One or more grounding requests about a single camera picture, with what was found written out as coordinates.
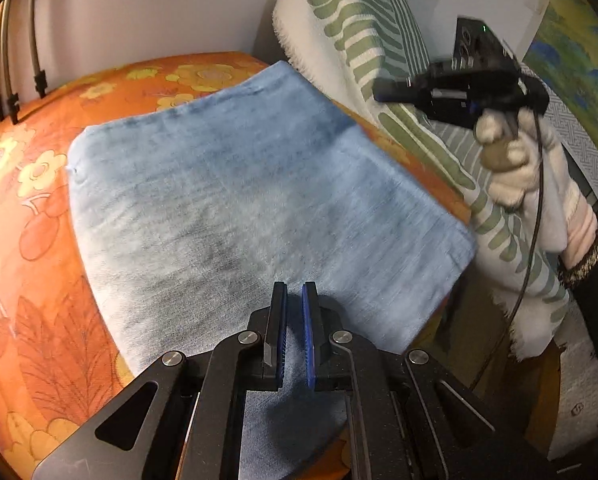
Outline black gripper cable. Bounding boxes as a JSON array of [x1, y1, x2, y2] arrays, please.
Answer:
[[471, 110, 547, 391]]

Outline grey patterned cloth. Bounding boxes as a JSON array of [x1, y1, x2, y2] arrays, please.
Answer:
[[549, 97, 598, 211]]

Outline person's right hand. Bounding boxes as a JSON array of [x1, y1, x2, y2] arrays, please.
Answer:
[[474, 109, 578, 255]]

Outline orange floral tablecloth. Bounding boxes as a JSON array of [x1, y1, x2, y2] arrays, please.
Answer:
[[0, 51, 472, 480]]

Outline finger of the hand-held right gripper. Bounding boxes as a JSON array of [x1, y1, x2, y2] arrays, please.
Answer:
[[372, 74, 431, 105]]

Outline white green striped blanket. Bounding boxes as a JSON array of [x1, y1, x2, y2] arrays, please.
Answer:
[[271, 0, 572, 361]]

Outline tall grey tripod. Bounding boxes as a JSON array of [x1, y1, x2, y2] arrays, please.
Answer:
[[0, 0, 47, 126]]

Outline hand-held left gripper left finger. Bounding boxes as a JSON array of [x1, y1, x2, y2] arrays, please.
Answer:
[[32, 281, 287, 480]]

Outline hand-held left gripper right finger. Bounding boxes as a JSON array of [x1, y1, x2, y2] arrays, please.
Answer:
[[301, 281, 554, 480]]

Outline light blue denim pants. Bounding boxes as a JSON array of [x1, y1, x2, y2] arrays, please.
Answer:
[[66, 60, 477, 480]]

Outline green landscape painting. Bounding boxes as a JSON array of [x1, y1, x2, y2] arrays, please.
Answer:
[[521, 0, 598, 181]]

